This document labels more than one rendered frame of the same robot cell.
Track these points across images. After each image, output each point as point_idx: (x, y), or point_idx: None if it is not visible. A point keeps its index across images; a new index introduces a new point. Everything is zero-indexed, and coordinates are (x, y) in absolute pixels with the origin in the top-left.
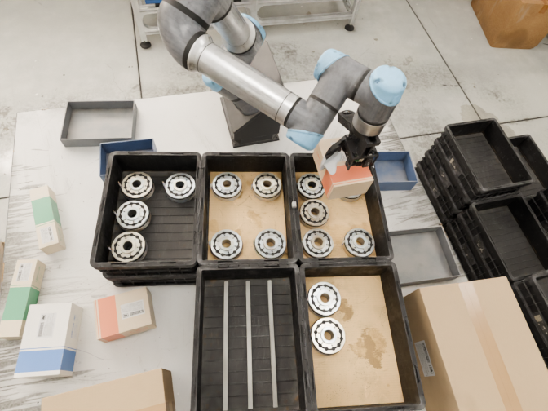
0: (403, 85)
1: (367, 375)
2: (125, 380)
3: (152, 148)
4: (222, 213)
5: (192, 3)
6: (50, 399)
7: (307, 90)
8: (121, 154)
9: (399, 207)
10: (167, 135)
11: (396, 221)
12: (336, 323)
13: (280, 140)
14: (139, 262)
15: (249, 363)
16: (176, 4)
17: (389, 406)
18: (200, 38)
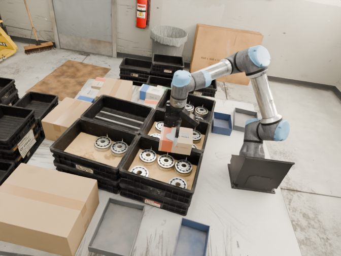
0: (176, 75)
1: (76, 152)
2: (126, 93)
3: (226, 128)
4: None
5: (239, 53)
6: (131, 82)
7: (280, 224)
8: (213, 102)
9: (159, 242)
10: (238, 141)
11: (148, 234)
12: (105, 146)
13: (231, 188)
14: (163, 96)
15: (110, 120)
16: (238, 51)
17: (61, 137)
18: (226, 59)
